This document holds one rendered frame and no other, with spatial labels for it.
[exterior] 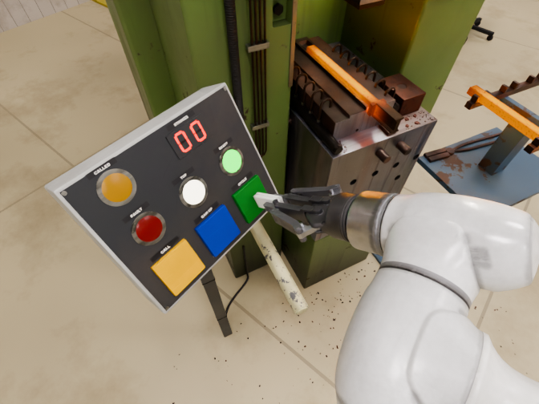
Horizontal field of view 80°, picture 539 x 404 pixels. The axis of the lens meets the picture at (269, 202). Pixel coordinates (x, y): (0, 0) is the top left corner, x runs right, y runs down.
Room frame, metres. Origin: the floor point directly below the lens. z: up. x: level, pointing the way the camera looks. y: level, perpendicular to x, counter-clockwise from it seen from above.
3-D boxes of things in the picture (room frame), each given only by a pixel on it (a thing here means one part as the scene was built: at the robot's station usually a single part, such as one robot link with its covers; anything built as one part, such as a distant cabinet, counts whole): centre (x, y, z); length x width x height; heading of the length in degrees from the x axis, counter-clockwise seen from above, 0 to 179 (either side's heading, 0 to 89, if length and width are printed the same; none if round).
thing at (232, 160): (0.44, 0.07, 1.09); 0.05 x 0.03 x 0.04; 116
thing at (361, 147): (0.96, -0.22, 0.69); 0.56 x 0.38 x 0.45; 26
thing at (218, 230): (0.34, 0.10, 1.01); 0.07 x 0.05 x 0.07; 141
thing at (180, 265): (0.26, 0.16, 1.01); 0.07 x 0.05 x 0.07; 141
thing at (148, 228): (0.29, 0.20, 1.09); 0.05 x 0.03 x 0.04; 116
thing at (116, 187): (0.31, 0.23, 1.16); 0.05 x 0.03 x 0.04; 116
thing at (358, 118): (0.93, -0.18, 0.96); 0.42 x 0.20 x 0.09; 26
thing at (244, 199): (0.41, 0.04, 1.01); 0.07 x 0.05 x 0.07; 141
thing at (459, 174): (0.79, -0.79, 0.70); 0.40 x 0.30 x 0.02; 115
